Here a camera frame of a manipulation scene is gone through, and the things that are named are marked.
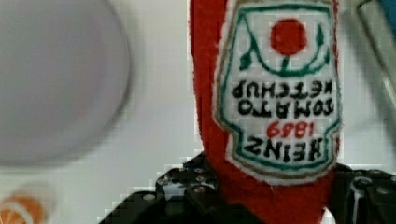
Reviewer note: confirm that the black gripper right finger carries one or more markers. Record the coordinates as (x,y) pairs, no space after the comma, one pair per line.
(363,196)

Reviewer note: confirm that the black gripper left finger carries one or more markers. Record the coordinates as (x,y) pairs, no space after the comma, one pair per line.
(185,195)

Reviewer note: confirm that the red plush ketchup bottle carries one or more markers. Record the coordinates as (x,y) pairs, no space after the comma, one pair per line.
(268,102)

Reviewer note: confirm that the silver toaster oven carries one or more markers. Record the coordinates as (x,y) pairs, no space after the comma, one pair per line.
(378,20)

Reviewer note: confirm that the orange slice toy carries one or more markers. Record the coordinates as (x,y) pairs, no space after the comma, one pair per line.
(21,209)

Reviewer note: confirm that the round lavender plate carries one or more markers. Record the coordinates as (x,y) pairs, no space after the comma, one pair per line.
(65,67)

